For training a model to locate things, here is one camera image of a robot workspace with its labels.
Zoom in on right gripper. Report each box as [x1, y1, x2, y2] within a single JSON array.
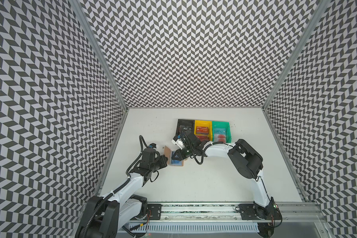
[[171, 144, 195, 161]]

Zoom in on yellow plastic bin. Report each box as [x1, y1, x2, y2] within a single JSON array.
[[194, 120, 212, 141]]

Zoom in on green plastic bin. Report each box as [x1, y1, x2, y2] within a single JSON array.
[[212, 121, 232, 143]]

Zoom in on blue credit card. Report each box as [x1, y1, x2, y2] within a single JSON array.
[[170, 160, 183, 166]]

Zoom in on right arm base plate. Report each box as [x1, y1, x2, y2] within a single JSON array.
[[235, 203, 283, 221]]

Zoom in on teal card in green bin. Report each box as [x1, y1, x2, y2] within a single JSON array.
[[214, 128, 227, 135]]

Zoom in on dark card in black bin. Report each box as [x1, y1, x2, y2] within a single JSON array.
[[178, 125, 193, 134]]

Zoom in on red white card green bin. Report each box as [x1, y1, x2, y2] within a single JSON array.
[[213, 134, 227, 143]]

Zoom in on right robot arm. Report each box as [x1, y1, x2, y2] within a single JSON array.
[[172, 131, 282, 223]]

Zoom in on red card in yellow bin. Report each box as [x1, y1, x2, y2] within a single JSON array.
[[196, 127, 209, 134]]

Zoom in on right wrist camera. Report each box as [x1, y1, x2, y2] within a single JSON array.
[[172, 135, 186, 149]]

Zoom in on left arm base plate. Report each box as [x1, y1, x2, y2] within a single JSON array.
[[143, 203, 162, 221]]

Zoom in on black plastic bin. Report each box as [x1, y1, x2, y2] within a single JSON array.
[[173, 119, 195, 149]]

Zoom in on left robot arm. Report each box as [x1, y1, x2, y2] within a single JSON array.
[[75, 147, 168, 238]]

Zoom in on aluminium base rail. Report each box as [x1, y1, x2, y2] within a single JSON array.
[[149, 202, 326, 223]]

